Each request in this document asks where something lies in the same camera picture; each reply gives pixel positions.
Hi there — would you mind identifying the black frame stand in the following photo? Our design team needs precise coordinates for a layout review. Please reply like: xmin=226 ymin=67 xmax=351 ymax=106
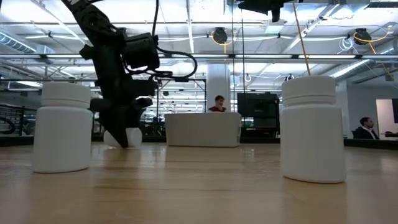
xmin=156 ymin=77 xmax=208 ymax=113

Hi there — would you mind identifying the long ceiling light strip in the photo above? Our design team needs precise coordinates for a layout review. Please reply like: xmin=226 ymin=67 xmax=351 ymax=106
xmin=0 ymin=53 xmax=398 ymax=60

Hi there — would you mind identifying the metal storage shelf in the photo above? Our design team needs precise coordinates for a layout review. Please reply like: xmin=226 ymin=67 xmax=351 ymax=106
xmin=0 ymin=105 xmax=34 ymax=137

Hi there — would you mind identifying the white plastic basket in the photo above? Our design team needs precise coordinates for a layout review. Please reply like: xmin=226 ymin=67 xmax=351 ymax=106
xmin=164 ymin=111 xmax=242 ymax=148

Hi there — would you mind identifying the black computer case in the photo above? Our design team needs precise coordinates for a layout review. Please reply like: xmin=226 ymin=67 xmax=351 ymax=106
xmin=237 ymin=92 xmax=280 ymax=128

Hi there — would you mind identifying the black ceiling cable reel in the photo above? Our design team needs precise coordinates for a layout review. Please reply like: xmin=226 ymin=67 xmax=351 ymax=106
xmin=353 ymin=27 xmax=373 ymax=45
xmin=211 ymin=27 xmax=229 ymax=45

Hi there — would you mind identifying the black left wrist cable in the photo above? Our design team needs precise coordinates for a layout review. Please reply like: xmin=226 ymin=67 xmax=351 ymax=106
xmin=152 ymin=0 xmax=198 ymax=80

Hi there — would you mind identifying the person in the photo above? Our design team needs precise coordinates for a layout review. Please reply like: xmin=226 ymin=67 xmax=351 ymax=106
xmin=353 ymin=116 xmax=380 ymax=140
xmin=208 ymin=95 xmax=227 ymax=113

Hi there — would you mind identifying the black curved hose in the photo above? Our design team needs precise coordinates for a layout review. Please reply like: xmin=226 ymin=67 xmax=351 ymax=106
xmin=0 ymin=115 xmax=15 ymax=135

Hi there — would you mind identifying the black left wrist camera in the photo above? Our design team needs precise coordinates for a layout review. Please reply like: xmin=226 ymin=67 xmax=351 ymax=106
xmin=123 ymin=32 xmax=160 ymax=70

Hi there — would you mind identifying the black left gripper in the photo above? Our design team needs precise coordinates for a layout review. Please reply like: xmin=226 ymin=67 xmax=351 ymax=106
xmin=79 ymin=43 xmax=156 ymax=149

